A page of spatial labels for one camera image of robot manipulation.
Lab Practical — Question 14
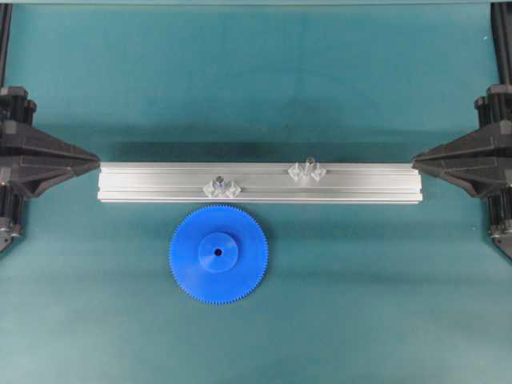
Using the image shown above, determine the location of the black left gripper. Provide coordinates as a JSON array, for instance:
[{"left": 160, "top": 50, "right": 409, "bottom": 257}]
[{"left": 1, "top": 86, "right": 100, "bottom": 197}]

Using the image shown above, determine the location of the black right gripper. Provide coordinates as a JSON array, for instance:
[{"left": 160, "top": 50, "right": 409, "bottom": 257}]
[{"left": 413, "top": 84, "right": 511, "bottom": 197}]

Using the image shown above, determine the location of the large blue plastic gear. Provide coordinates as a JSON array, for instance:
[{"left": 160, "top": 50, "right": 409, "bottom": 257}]
[{"left": 169, "top": 205, "right": 269, "bottom": 305}]

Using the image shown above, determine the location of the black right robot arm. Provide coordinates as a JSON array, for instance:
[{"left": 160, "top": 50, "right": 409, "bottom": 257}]
[{"left": 413, "top": 2, "right": 511, "bottom": 258}]

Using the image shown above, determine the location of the short steel shaft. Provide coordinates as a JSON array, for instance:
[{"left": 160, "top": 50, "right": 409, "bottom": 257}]
[{"left": 214, "top": 176, "right": 225, "bottom": 190}]

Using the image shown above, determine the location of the clear bracket long shaft right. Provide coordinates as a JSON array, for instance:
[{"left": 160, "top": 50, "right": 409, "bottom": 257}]
[{"left": 310, "top": 163, "right": 326, "bottom": 182}]

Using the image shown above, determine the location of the clear bracket long shaft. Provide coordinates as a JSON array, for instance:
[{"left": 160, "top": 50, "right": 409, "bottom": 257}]
[
  {"left": 310, "top": 163, "right": 326, "bottom": 182},
  {"left": 288, "top": 162, "right": 304, "bottom": 182}
]

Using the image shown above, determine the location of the aluminium extrusion rail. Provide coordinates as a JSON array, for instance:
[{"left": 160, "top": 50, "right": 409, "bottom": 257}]
[{"left": 98, "top": 162, "right": 422, "bottom": 204}]

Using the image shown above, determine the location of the clear bracket long shaft left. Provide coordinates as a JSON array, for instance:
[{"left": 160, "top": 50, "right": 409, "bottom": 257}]
[{"left": 288, "top": 162, "right": 304, "bottom": 182}]

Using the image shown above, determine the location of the clear bracket short shaft right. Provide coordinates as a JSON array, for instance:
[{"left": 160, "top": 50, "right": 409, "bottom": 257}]
[{"left": 224, "top": 182, "right": 241, "bottom": 198}]

